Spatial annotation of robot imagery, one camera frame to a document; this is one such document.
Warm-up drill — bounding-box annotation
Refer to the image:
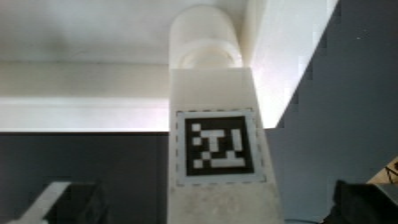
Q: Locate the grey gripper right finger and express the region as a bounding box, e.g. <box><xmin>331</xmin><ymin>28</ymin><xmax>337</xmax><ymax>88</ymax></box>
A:
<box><xmin>333</xmin><ymin>181</ymin><xmax>398</xmax><ymax>224</ymax></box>

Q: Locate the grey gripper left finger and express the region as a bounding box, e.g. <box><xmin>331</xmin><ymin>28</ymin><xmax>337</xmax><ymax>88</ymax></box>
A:
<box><xmin>15</xmin><ymin>182</ymin><xmax>109</xmax><ymax>224</ymax></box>

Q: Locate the white table leg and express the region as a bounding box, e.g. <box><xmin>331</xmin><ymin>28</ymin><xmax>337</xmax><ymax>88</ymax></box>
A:
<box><xmin>166</xmin><ymin>5</ymin><xmax>283</xmax><ymax>224</ymax></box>

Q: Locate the white square table top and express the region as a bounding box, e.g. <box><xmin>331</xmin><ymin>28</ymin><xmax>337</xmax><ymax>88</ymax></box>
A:
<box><xmin>0</xmin><ymin>0</ymin><xmax>340</xmax><ymax>132</ymax></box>

